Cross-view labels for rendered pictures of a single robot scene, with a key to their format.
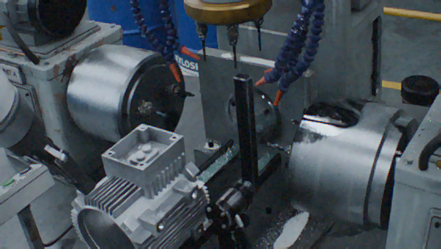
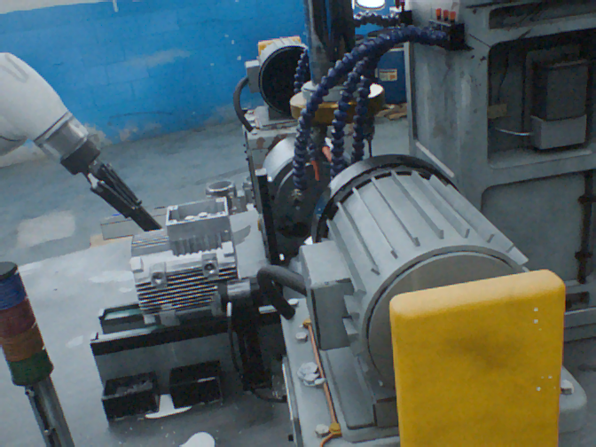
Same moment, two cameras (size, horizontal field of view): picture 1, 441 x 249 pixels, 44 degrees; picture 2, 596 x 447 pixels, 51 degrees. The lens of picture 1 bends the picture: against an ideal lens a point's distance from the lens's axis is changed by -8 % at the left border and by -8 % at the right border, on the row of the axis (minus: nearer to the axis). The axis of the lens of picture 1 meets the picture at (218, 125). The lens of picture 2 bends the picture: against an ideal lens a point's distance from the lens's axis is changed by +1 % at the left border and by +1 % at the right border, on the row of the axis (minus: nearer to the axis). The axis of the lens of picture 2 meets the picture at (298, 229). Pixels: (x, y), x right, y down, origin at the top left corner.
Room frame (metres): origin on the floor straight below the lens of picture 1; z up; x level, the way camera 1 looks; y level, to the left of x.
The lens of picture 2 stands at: (0.28, -0.86, 1.59)
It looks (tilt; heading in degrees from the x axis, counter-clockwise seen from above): 24 degrees down; 49
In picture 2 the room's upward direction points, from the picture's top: 8 degrees counter-clockwise
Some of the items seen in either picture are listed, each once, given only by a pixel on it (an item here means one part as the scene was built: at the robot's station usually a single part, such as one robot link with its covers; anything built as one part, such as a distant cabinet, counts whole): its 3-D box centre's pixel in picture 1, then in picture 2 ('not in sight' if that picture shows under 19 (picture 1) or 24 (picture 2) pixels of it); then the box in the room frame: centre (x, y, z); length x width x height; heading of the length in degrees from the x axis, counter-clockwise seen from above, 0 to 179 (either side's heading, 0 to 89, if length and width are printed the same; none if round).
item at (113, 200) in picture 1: (140, 212); (189, 270); (0.87, 0.16, 1.02); 0.20 x 0.19 x 0.19; 144
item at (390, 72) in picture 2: not in sight; (394, 71); (5.24, 3.03, 0.37); 1.20 x 0.80 x 0.74; 148
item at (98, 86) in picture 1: (112, 93); (309, 181); (1.32, 0.26, 1.04); 0.37 x 0.25 x 0.25; 52
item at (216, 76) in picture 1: (266, 119); not in sight; (1.23, -0.12, 0.97); 0.30 x 0.11 x 0.34; 52
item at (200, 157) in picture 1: (213, 163); not in sight; (1.23, 0.02, 0.86); 0.07 x 0.06 x 0.12; 52
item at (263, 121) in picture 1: (251, 116); not in sight; (1.18, -0.08, 1.02); 0.15 x 0.02 x 0.15; 52
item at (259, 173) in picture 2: (246, 138); (270, 237); (0.92, -0.05, 1.12); 0.04 x 0.03 x 0.26; 142
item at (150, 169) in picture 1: (145, 161); (199, 226); (0.90, 0.14, 1.11); 0.12 x 0.11 x 0.07; 144
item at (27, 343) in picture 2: not in sight; (19, 338); (0.50, 0.07, 1.10); 0.06 x 0.06 x 0.04
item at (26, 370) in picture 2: not in sight; (28, 361); (0.50, 0.07, 1.05); 0.06 x 0.06 x 0.04
